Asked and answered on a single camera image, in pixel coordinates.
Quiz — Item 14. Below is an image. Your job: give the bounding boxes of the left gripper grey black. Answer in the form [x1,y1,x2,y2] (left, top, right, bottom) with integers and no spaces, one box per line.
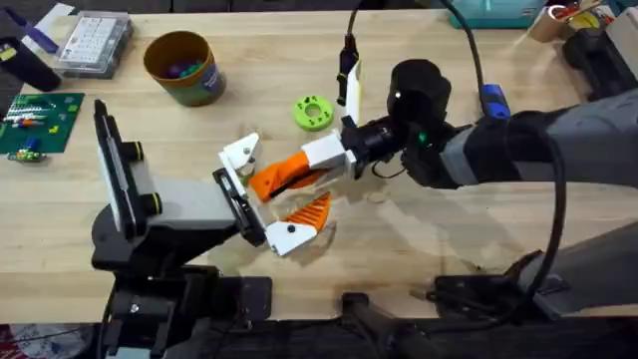
[130,132,334,258]

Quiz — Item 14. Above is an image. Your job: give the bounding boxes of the small green toy vegetable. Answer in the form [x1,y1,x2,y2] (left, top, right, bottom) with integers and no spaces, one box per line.
[236,162,257,186]

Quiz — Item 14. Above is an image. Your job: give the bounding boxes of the green disc with holes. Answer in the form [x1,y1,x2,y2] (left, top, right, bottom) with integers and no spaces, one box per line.
[292,94,336,134]

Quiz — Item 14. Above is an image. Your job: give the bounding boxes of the right wrist upright plate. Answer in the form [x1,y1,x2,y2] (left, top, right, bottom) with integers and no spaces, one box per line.
[345,59,364,127]

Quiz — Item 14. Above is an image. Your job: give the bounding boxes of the brown tub with toys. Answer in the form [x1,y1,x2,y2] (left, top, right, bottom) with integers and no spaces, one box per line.
[143,30,228,108]

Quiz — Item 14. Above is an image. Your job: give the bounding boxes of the left wrist upright black plate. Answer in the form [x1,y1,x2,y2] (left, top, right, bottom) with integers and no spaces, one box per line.
[93,98,145,241]

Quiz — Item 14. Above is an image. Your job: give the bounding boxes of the clear plastic parts box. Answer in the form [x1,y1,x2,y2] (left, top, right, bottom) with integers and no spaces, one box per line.
[51,10,136,81]

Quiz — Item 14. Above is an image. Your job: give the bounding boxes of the teal box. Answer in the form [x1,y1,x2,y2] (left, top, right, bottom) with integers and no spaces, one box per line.
[445,0,550,31]

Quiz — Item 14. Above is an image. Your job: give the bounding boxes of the green board with blocks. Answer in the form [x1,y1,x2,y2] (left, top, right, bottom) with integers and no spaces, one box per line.
[0,91,87,164]

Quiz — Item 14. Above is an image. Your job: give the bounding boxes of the black cylindrical case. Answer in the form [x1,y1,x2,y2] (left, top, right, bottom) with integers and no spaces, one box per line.
[0,36,64,94]

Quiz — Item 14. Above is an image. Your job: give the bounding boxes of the white paper sheet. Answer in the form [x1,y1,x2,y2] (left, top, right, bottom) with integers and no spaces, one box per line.
[19,2,77,51]

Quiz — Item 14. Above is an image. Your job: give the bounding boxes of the black device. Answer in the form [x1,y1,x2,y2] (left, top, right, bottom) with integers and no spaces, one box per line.
[561,26,638,103]

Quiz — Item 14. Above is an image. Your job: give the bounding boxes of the pale cardboard box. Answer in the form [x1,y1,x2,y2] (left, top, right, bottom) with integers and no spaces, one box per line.
[604,6,638,82]

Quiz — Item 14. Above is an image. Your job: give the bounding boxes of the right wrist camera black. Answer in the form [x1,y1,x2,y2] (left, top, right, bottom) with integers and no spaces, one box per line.
[335,32,361,108]

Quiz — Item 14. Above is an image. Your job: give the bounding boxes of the thin black camera cable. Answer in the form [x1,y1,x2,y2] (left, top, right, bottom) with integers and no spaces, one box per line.
[345,0,364,37]

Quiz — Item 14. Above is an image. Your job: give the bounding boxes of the black rail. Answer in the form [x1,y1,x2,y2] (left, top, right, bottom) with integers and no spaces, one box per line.
[94,316,638,359]

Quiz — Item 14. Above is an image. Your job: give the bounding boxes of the black cable with blue plug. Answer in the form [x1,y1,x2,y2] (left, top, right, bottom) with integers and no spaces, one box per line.
[438,0,512,122]

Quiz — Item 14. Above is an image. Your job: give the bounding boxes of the black looped cable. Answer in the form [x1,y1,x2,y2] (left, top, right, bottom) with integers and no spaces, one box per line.
[505,112,570,323]

